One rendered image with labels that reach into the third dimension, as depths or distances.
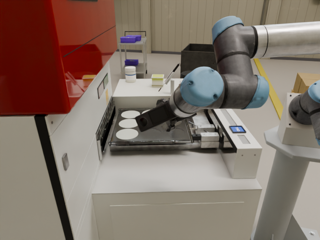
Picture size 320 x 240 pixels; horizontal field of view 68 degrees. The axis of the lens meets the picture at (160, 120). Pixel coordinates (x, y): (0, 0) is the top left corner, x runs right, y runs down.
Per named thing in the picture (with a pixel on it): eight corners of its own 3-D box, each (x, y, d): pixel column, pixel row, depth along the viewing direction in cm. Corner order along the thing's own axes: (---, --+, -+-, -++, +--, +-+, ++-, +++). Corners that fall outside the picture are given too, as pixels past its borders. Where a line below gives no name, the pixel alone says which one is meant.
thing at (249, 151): (232, 179, 92) (237, 148, 86) (203, 118, 142) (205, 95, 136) (255, 178, 92) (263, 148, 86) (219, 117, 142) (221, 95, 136)
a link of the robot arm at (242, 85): (265, 55, 52) (218, 52, 50) (276, 101, 49) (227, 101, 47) (245, 72, 60) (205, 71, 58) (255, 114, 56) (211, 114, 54)
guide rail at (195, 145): (110, 151, 109) (109, 145, 108) (110, 149, 111) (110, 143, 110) (216, 149, 111) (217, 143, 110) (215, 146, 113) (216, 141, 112)
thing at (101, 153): (98, 160, 99) (95, 140, 95) (113, 115, 138) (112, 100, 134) (102, 160, 99) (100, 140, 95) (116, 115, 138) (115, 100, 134)
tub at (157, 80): (151, 87, 147) (151, 77, 144) (152, 84, 154) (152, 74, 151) (163, 88, 147) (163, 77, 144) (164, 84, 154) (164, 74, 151)
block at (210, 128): (197, 133, 113) (198, 127, 112) (196, 129, 116) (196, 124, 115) (214, 132, 113) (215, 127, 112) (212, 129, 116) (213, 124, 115)
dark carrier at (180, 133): (111, 142, 102) (111, 141, 102) (120, 110, 133) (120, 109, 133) (190, 141, 104) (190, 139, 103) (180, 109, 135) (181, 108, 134)
